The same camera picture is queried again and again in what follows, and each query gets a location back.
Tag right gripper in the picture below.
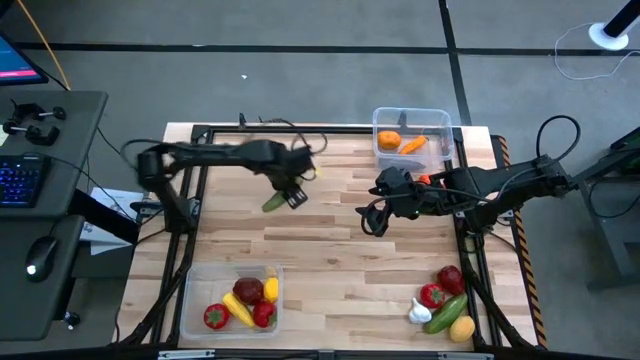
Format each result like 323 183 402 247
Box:
359 168 445 238

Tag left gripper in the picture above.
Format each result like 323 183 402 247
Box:
269 144 317 210

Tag green cucumber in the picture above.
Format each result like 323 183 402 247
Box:
423 292 469 335
260 175 304 214

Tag purple eggplant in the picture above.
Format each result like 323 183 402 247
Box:
379 157 427 172

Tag orange fruit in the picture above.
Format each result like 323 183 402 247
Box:
376 129 403 152

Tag orange carrot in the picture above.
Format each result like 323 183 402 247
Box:
398 134 430 156

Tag yellow bell pepper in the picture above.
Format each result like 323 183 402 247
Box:
263 276 280 305

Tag dark red apple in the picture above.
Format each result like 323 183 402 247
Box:
232 277 265 306
437 264 466 296

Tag yellow corn cob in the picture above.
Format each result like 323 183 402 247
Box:
221 292 256 329

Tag clear plastic bin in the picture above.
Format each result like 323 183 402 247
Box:
371 106 456 175
180 263 285 342

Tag white garlic bulb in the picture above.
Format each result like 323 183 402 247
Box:
408 296 433 326

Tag yellow black hazard strip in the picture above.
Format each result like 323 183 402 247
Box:
491 133 550 350

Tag yellow lemon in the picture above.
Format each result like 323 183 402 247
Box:
448 315 477 344

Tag white paper sheets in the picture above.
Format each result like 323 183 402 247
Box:
78 187 146 257

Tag dark grey desk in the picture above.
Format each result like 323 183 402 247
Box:
0 214 85 342
0 89 109 219

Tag black metal stand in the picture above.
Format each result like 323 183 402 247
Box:
569 127 640 294

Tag black clamp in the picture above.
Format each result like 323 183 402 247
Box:
8 98 68 124
1 121 62 148

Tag black computer mouse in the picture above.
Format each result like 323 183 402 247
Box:
24 235 59 284

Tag backlit black keyboard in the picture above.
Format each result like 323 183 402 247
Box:
0 153 50 209

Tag lit computer monitor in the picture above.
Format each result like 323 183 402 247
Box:
0 32 50 87

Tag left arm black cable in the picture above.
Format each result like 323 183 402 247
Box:
239 112 330 157

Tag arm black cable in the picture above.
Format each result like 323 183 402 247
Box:
239 112 330 157
536 114 583 166

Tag black table frame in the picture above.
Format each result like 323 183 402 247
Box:
112 123 539 351

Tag silver metal bracket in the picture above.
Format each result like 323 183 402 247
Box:
157 349 216 360
437 352 495 360

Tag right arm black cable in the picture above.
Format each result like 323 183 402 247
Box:
536 114 583 166

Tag white floor cable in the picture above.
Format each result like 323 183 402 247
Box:
553 21 640 82

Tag yellow cable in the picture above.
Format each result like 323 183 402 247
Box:
16 0 72 92

